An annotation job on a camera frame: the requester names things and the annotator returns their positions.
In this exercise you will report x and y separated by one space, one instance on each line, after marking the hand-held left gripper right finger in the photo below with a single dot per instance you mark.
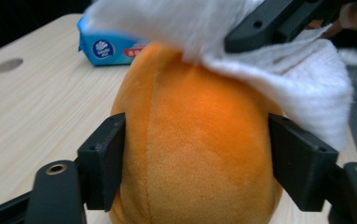
303 165

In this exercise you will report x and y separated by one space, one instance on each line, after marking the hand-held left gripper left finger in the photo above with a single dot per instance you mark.
103 161

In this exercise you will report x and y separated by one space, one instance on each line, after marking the white wet wipe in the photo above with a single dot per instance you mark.
306 77

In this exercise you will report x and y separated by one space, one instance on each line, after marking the orange plush ball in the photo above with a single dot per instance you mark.
194 140

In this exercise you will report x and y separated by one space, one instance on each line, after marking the blue wet wipes packet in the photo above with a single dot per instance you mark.
104 49

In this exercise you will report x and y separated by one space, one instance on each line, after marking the round grey table grommet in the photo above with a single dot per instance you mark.
8 65

